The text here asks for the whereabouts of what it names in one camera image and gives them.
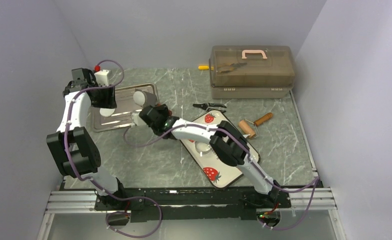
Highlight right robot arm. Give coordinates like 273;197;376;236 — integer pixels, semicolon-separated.
134;104;279;208

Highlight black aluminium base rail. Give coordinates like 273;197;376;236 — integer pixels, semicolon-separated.
46;187;337;223

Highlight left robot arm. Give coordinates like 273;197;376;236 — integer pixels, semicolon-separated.
46;66;128;210

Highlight steel baking tray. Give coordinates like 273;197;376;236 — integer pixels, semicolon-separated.
91;83;158;132

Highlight spatula with wooden handle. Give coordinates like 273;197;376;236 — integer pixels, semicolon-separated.
136;89;159;108

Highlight yellow small object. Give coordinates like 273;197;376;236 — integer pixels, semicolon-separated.
198;65;210;71

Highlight strawberry pattern white tray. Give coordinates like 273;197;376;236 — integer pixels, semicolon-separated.
180;110;260;189

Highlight white dough ball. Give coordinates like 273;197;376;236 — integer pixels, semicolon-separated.
133;90;146;107

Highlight brown translucent tool box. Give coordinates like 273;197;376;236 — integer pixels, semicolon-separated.
209;45;295;99

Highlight round metal cutter ring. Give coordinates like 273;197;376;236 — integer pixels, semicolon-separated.
195;142;216;159

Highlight flat round dough wrapper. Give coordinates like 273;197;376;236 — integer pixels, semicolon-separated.
99;108;116;118

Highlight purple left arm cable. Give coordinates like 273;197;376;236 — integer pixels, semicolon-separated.
63;59;163;239

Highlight wooden rolling pin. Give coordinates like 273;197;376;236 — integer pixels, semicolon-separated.
238;112;273;139

